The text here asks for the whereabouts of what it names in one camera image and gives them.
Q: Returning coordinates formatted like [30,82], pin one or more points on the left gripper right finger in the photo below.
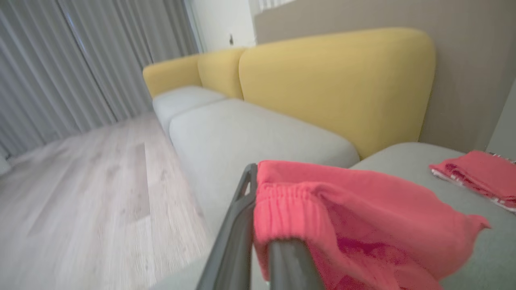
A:
[292,266]

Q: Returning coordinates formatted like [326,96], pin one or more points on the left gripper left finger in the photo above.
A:
[234,249]

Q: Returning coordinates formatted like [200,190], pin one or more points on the red shorts white stripe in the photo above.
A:
[363,209]

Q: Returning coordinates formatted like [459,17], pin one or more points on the red shirt white sleeves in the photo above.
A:
[479,173]

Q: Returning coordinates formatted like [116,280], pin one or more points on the small grey sofa seat cushion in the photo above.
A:
[181,102]

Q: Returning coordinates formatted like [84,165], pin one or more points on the narrow yellow sofa backrest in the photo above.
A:
[219,72]

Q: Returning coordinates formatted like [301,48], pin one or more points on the large yellow sofa backrest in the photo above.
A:
[330,88]

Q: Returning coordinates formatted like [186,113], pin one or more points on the low yellow sofa backrest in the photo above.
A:
[171,76]

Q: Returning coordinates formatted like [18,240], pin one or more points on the large grey sofa seat cushion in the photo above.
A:
[483,249]

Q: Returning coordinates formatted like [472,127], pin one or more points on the grey pleated curtain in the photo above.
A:
[80,60]

